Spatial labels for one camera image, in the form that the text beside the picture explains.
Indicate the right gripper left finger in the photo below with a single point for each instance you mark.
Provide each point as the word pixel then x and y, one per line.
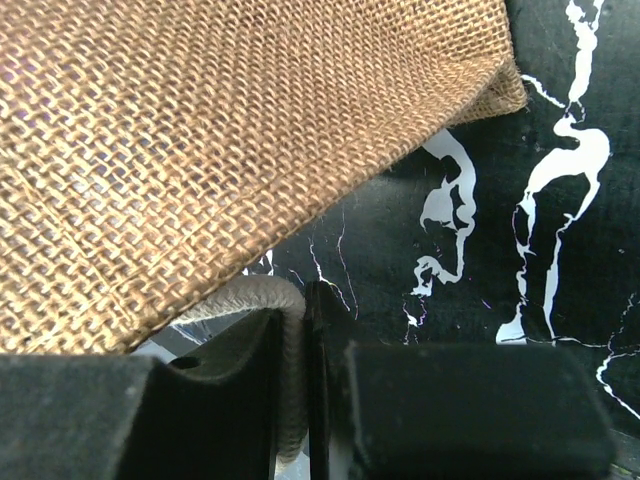
pixel 209 414

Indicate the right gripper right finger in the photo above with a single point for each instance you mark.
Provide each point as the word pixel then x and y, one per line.
pixel 445 411

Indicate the burlap canvas bag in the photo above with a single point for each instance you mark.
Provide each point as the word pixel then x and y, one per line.
pixel 151 150

